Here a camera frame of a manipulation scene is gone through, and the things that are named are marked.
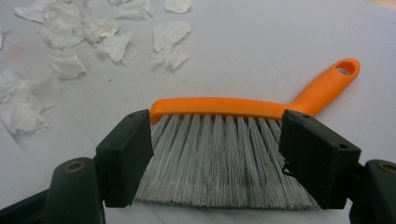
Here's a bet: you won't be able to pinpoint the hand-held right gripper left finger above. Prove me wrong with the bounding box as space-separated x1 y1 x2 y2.
95 109 154 208

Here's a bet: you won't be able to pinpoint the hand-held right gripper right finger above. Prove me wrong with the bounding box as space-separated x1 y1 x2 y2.
278 109 361 210

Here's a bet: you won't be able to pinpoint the orange hand brush grey bristles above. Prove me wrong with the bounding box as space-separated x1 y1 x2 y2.
134 58 361 210

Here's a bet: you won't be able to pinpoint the white table cover board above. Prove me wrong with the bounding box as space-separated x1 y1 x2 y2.
0 0 396 224

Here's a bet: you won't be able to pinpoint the scattered white paper scraps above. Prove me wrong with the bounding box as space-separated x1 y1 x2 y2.
0 0 193 136

